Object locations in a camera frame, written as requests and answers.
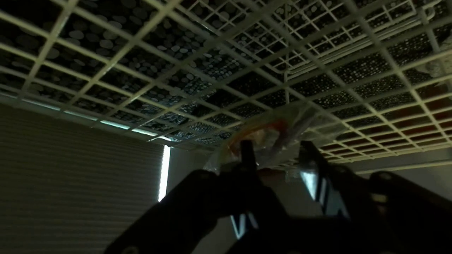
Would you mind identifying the black grey dotted blanket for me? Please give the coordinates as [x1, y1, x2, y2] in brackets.
[0, 0, 452, 157]

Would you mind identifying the clear plastic wrapper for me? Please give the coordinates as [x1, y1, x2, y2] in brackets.
[204, 105, 331, 175]

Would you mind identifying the grey window blind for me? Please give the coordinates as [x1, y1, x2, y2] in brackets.
[0, 103, 167, 254]

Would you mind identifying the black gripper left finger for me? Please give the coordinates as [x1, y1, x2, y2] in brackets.
[104, 140, 290, 254]

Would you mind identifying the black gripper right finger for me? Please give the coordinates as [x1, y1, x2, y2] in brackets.
[263, 140, 452, 254]

